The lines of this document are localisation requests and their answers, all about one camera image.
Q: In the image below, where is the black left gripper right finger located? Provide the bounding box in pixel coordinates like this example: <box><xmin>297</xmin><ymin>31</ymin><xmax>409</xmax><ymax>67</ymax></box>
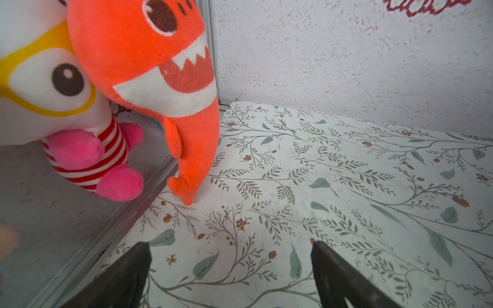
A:
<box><xmin>311</xmin><ymin>241</ymin><xmax>400</xmax><ymax>308</ymax></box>

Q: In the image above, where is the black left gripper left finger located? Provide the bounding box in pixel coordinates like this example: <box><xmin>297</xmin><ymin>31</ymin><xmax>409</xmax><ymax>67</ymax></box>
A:
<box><xmin>62</xmin><ymin>242</ymin><xmax>152</xmax><ymax>308</ymax></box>

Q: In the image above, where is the white plush doll striped shirt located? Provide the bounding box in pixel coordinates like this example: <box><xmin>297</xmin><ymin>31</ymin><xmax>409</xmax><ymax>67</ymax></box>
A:
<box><xmin>1</xmin><ymin>1</ymin><xmax>144</xmax><ymax>201</ymax></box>

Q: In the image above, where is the orange shark plush toy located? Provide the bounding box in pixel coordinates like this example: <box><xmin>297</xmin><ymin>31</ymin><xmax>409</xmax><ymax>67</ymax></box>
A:
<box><xmin>67</xmin><ymin>0</ymin><xmax>220</xmax><ymax>205</ymax></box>

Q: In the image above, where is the aluminium frame profile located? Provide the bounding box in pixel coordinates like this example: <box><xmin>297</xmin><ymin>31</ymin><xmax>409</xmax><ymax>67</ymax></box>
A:
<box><xmin>28</xmin><ymin>155</ymin><xmax>178</xmax><ymax>307</ymax></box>

